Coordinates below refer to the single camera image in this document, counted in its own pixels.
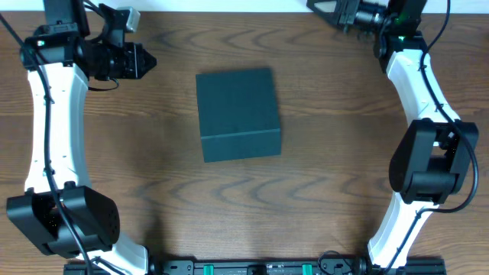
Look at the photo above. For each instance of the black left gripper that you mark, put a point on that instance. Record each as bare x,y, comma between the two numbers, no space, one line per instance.
136,60

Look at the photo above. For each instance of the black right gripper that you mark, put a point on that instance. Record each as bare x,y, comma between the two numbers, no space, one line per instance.
345,8

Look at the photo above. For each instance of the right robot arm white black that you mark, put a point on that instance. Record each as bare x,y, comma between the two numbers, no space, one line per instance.
436,152

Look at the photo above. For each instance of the dark green box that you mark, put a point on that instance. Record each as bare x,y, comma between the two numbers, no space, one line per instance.
238,115

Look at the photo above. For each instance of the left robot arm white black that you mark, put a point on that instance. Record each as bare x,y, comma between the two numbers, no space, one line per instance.
60,213

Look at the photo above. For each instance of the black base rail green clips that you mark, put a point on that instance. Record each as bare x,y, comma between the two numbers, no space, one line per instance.
252,267

